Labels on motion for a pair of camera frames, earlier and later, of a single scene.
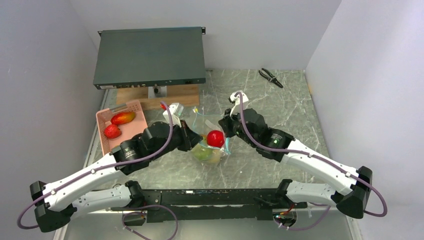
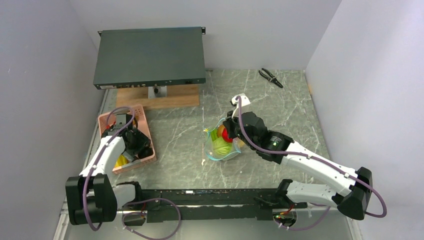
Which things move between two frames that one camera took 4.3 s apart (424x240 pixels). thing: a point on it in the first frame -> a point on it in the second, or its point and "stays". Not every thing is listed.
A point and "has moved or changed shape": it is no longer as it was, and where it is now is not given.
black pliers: [272, 78] stays
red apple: [215, 138] has moved or changed shape
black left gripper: [189, 138] -> [142, 141]
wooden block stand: [187, 95] stays
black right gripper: [226, 122] stays
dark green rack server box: [141, 57] stays
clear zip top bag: [215, 143] has moved or changed shape
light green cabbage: [203, 153] -> [221, 147]
